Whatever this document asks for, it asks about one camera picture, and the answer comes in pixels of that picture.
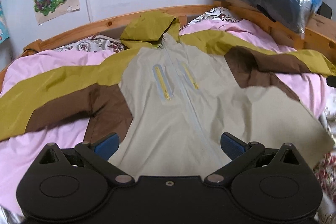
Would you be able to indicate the olive brown grey hooded jacket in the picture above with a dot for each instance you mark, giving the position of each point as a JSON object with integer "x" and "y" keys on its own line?
{"x": 168, "y": 98}

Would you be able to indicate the floral patterned pillow left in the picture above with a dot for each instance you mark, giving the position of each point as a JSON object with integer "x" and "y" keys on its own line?
{"x": 94, "y": 44}

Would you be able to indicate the blue anime poster left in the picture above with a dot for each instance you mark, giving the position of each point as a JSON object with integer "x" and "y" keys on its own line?
{"x": 4, "y": 32}

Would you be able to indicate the floral patterned pillow right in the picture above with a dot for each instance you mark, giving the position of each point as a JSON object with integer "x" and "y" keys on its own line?
{"x": 217, "y": 13}

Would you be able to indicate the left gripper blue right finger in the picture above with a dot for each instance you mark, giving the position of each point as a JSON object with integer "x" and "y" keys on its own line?
{"x": 242, "y": 155}

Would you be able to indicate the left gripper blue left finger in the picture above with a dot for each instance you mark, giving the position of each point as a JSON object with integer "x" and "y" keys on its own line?
{"x": 97, "y": 155}

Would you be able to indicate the floral patterned pillow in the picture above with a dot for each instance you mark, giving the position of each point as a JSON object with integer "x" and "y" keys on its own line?
{"x": 217, "y": 13}
{"x": 94, "y": 44}

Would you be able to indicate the floral quilt at bedside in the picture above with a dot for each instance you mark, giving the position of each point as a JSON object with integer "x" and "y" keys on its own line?
{"x": 325, "y": 172}

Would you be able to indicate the pink bed sheet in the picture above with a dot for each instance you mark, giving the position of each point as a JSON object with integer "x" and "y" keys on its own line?
{"x": 52, "y": 134}

